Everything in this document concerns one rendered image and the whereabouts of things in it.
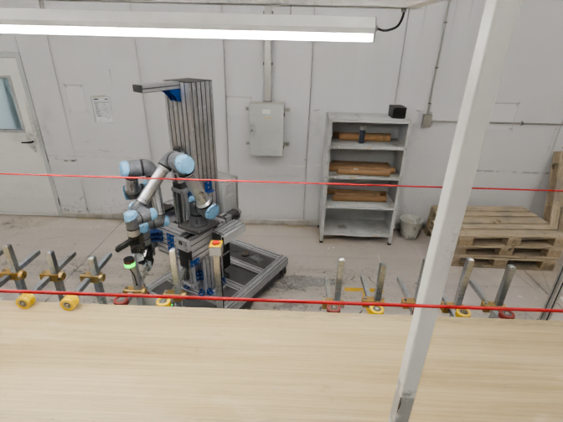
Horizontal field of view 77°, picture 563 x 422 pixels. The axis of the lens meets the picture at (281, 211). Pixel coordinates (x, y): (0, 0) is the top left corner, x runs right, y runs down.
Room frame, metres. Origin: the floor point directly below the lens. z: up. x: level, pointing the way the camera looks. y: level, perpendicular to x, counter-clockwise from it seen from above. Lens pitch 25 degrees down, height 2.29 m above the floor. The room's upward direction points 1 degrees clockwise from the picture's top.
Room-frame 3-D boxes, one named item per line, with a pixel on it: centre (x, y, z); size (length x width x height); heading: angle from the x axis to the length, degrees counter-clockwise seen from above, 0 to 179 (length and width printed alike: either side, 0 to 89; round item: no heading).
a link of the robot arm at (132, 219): (1.89, 0.89, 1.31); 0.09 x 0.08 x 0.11; 137
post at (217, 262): (1.79, 0.38, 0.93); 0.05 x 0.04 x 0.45; 89
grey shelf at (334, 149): (4.13, -0.95, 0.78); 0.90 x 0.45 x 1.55; 89
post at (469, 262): (1.77, -1.11, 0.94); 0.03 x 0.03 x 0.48; 89
